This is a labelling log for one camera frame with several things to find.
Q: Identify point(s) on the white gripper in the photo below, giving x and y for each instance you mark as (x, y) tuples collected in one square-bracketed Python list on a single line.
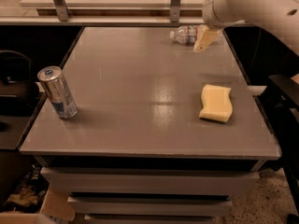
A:
[(209, 12)]

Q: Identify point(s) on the clear plastic water bottle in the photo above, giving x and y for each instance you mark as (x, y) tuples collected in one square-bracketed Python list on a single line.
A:
[(186, 34)]

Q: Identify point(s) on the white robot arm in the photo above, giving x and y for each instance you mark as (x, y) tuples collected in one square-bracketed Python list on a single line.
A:
[(280, 18)]

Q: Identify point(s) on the silver blue redbull can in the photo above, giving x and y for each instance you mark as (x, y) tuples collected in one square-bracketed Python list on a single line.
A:
[(54, 84)]

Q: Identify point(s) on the yellow sponge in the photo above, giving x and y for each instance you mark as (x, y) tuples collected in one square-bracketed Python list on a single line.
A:
[(216, 103)]

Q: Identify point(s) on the grey drawer cabinet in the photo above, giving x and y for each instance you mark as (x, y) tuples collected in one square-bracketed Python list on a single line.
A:
[(137, 151)]

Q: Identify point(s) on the black chair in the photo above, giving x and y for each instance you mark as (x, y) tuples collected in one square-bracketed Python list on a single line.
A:
[(18, 89)]

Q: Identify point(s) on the middle metal bracket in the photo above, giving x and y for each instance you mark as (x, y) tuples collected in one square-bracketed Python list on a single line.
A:
[(174, 10)]

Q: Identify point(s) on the metal bracket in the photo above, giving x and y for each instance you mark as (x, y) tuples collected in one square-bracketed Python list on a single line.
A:
[(174, 10), (61, 10)]

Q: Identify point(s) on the left metal bracket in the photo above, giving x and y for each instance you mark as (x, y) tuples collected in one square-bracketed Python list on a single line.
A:
[(61, 10)]

